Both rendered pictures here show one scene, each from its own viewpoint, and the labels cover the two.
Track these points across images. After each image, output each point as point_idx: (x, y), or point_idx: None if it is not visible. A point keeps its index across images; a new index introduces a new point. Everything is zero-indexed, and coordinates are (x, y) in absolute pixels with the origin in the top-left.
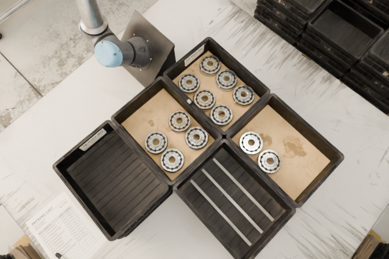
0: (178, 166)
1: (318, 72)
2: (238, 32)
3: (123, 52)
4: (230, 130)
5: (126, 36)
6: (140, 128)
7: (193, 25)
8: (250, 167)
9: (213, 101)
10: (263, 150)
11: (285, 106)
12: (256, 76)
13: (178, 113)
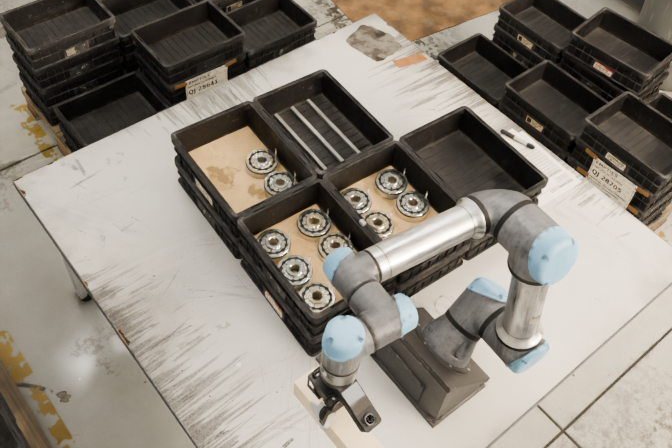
0: (383, 172)
1: (116, 306)
2: (236, 408)
3: (465, 291)
4: (310, 182)
5: (465, 377)
6: None
7: (326, 440)
8: (293, 141)
9: (322, 240)
10: (263, 180)
11: (223, 197)
12: (229, 317)
13: (378, 232)
